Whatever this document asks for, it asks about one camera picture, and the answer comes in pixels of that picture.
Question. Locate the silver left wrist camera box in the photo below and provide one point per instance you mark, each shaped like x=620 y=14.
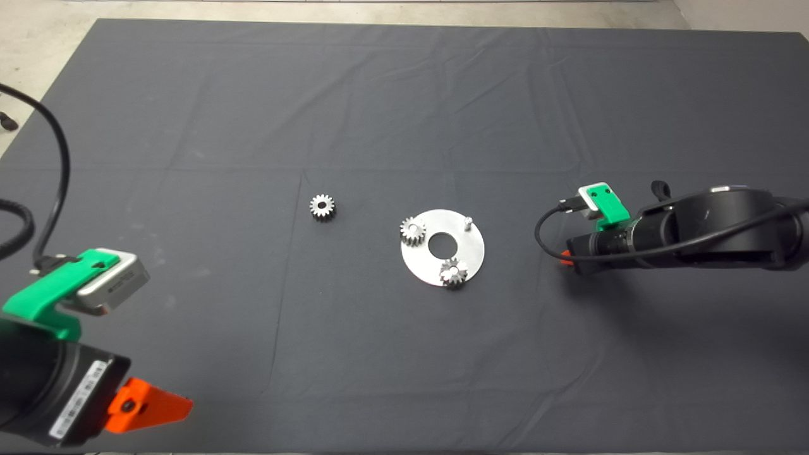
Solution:
x=117 y=287

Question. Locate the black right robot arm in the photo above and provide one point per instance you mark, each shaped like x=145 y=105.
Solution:
x=727 y=221

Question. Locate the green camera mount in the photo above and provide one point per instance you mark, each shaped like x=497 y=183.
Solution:
x=610 y=205
x=38 y=300

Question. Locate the small steel spur gear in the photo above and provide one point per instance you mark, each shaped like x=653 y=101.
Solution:
x=452 y=278
x=328 y=210
x=415 y=236

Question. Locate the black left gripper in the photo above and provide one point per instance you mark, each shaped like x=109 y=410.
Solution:
x=41 y=379

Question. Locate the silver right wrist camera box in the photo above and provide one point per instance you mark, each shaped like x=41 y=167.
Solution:
x=586 y=201

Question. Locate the green left camera mount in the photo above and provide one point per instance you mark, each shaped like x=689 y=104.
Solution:
x=38 y=300

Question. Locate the dark grey table cloth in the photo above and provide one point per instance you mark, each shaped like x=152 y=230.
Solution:
x=404 y=126

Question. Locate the small black floor object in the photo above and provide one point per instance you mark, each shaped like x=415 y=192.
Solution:
x=6 y=121

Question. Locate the green right camera mount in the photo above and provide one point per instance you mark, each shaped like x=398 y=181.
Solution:
x=610 y=205

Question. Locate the round metal plate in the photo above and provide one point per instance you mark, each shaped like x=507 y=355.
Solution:
x=474 y=253

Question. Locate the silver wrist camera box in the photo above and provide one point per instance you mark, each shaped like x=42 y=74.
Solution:
x=117 y=287
x=586 y=201

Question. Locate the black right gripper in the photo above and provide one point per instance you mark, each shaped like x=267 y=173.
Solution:
x=603 y=253

